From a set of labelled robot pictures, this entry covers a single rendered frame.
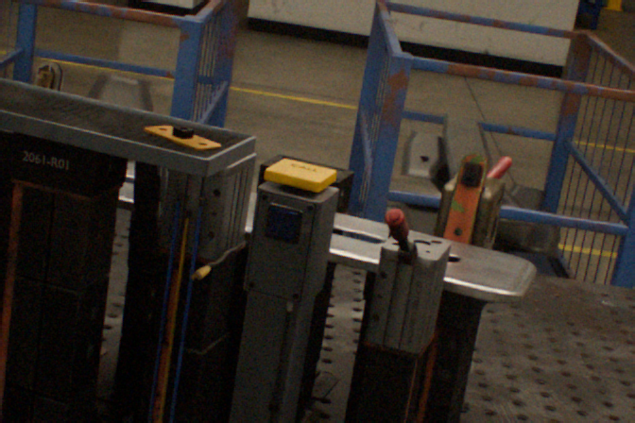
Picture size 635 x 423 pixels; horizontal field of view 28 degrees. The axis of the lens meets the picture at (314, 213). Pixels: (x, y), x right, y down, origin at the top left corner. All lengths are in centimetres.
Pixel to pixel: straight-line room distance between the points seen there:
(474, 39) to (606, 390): 767
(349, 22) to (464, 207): 792
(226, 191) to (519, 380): 79
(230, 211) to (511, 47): 830
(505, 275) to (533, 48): 819
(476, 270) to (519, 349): 64
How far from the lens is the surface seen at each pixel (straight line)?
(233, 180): 150
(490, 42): 974
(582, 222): 370
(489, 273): 162
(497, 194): 179
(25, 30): 488
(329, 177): 131
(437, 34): 969
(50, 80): 195
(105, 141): 132
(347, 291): 236
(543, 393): 210
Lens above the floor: 149
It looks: 16 degrees down
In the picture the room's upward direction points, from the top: 9 degrees clockwise
